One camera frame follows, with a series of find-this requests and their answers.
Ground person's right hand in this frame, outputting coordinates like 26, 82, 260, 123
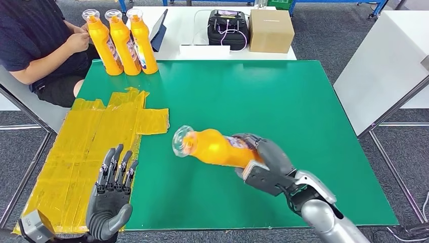
64, 31, 91, 55

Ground tablet with dark folio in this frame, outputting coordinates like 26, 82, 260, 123
149, 9, 168, 53

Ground white side table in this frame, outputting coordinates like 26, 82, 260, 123
0, 63, 71, 229
333, 10, 429, 222

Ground green table board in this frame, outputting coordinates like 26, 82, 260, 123
75, 59, 400, 232

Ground white looped cable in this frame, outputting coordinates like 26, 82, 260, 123
218, 18, 248, 53

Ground green plastic crate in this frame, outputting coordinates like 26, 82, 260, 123
267, 0, 293, 10

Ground black floor cable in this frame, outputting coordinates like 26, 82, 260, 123
372, 221, 429, 243

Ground black remote controller case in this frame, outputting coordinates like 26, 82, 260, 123
207, 10, 251, 51

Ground yellow tape sheet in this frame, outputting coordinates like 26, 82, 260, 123
12, 87, 170, 235

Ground white floor cable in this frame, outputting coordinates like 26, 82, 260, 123
386, 191, 429, 242

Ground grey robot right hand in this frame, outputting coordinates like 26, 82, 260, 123
232, 133, 297, 179

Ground person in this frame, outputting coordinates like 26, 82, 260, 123
0, 0, 101, 108

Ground orange bottle clear cap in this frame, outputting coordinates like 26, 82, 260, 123
104, 9, 142, 76
81, 9, 124, 76
126, 8, 159, 75
171, 125, 265, 169

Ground brown cardboard box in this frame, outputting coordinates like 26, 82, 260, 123
248, 9, 295, 54

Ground thin white cable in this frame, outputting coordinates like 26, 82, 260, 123
192, 9, 215, 46

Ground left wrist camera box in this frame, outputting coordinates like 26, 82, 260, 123
18, 209, 56, 243

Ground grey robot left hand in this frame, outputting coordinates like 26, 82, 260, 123
86, 144, 139, 242

